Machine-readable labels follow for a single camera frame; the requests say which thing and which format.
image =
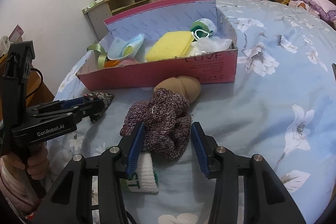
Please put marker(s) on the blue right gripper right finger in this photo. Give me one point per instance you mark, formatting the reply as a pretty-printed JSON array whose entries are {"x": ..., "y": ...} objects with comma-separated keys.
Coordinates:
[{"x": 199, "y": 141}]

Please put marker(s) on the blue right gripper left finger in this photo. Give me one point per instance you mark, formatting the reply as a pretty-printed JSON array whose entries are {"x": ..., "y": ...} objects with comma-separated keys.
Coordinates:
[{"x": 135, "y": 147}]

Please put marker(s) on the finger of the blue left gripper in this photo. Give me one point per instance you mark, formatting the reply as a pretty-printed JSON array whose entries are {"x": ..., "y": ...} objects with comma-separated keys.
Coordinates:
[{"x": 67, "y": 104}]

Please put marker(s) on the green white sock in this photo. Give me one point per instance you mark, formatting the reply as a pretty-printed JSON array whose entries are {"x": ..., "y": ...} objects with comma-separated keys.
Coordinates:
[
  {"x": 144, "y": 180},
  {"x": 203, "y": 28}
]

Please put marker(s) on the purple knitted sock bundle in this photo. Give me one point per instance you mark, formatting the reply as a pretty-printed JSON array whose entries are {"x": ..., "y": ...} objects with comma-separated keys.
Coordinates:
[{"x": 167, "y": 123}]

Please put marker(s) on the dark floral fabric pouch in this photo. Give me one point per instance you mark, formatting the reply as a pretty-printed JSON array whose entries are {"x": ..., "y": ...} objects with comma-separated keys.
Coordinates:
[{"x": 103, "y": 102}]

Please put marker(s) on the tan stocking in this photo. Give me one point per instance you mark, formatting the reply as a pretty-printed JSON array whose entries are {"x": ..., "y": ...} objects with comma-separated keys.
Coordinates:
[{"x": 186, "y": 86}]

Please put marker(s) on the green satin ribbon bow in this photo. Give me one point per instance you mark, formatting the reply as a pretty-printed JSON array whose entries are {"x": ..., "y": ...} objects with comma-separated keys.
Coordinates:
[{"x": 101, "y": 54}]

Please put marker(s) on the white plastic bag with rings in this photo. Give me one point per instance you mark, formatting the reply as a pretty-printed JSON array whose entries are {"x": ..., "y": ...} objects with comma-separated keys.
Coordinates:
[{"x": 205, "y": 43}]

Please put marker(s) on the pink round soft object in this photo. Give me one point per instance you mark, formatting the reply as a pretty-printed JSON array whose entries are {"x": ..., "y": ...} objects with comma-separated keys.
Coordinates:
[{"x": 128, "y": 62}]

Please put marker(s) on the left hand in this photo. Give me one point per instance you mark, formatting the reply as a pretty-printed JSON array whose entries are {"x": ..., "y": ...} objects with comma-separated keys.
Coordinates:
[{"x": 38, "y": 164}]

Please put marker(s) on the upper orange cloth bundle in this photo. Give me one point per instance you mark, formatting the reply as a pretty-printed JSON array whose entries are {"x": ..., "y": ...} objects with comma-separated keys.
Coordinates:
[{"x": 111, "y": 63}]

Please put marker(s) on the light blue face mask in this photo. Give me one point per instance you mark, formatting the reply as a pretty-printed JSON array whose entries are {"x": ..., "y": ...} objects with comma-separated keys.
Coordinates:
[{"x": 121, "y": 49}]

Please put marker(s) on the floral blue bedspread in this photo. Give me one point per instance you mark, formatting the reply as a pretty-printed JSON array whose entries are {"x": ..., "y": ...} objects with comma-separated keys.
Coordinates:
[{"x": 281, "y": 105}]

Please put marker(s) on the white shelf desk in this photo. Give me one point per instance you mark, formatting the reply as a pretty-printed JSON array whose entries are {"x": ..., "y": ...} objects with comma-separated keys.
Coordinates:
[{"x": 100, "y": 10}]

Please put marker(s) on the yellow sponge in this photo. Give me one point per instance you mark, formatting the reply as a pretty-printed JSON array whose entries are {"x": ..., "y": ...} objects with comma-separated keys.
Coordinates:
[{"x": 170, "y": 46}]

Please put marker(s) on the pink cardboard box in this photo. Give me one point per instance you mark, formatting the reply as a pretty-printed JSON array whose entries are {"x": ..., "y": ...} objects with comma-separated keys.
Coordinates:
[{"x": 154, "y": 20}]

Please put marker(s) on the pink ruffled pillow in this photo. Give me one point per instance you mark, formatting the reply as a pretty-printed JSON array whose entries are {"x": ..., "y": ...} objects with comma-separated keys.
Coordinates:
[{"x": 323, "y": 9}]

